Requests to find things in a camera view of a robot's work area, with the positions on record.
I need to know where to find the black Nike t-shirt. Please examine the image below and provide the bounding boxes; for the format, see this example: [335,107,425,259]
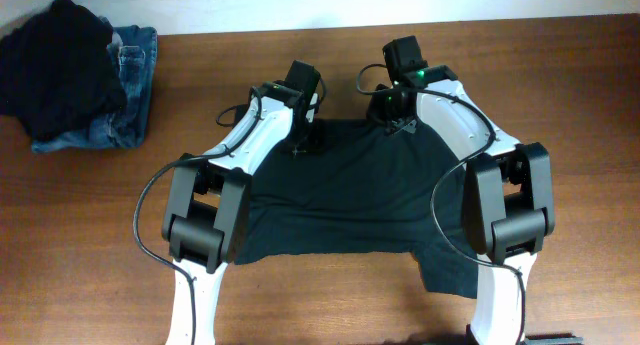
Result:
[235,120,477,298]

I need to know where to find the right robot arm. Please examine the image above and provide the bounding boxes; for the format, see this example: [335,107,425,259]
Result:
[369,60,555,345]

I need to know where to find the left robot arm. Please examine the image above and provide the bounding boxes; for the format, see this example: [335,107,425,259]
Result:
[162,81,319,344]

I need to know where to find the folded blue jeans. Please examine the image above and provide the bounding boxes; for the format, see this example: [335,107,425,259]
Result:
[31,25,158,153]

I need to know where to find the black folded garment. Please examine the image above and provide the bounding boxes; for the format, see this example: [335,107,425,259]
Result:
[1,0,127,141]

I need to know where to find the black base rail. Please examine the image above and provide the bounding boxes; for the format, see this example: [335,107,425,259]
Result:
[463,325,585,345]

